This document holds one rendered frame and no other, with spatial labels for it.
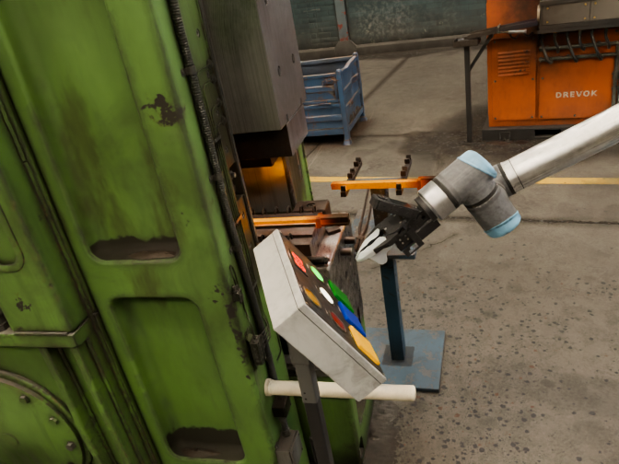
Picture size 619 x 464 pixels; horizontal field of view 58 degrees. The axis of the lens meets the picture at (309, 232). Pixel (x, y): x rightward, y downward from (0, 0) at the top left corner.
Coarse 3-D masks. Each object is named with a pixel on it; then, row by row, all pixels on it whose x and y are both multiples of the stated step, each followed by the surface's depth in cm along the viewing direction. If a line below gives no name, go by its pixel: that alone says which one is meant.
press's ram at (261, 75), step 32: (224, 0) 135; (256, 0) 134; (288, 0) 159; (224, 32) 139; (256, 32) 137; (288, 32) 158; (224, 64) 143; (256, 64) 141; (288, 64) 157; (224, 96) 147; (256, 96) 145; (288, 96) 156; (256, 128) 150
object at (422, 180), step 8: (424, 176) 201; (432, 176) 200; (336, 184) 211; (344, 184) 210; (352, 184) 209; (360, 184) 208; (368, 184) 207; (376, 184) 206; (384, 184) 205; (392, 184) 204; (408, 184) 202; (416, 184) 201; (424, 184) 201
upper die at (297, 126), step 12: (300, 108) 167; (300, 120) 166; (264, 132) 155; (276, 132) 155; (288, 132) 154; (300, 132) 166; (240, 144) 159; (252, 144) 158; (264, 144) 157; (276, 144) 156; (288, 144) 156; (240, 156) 161; (252, 156) 160; (264, 156) 159; (276, 156) 158; (288, 156) 157
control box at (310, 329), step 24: (264, 240) 134; (288, 240) 135; (264, 264) 125; (288, 264) 118; (312, 264) 139; (264, 288) 118; (288, 288) 112; (312, 288) 119; (288, 312) 106; (312, 312) 106; (336, 312) 122; (288, 336) 107; (312, 336) 108; (336, 336) 109; (312, 360) 110; (336, 360) 112; (360, 360) 113; (360, 384) 116
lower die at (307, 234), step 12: (252, 216) 192; (264, 216) 191; (276, 216) 189; (288, 216) 187; (264, 228) 183; (276, 228) 181; (288, 228) 180; (300, 228) 179; (312, 228) 177; (324, 228) 189; (300, 240) 173; (312, 240) 174; (312, 252) 174
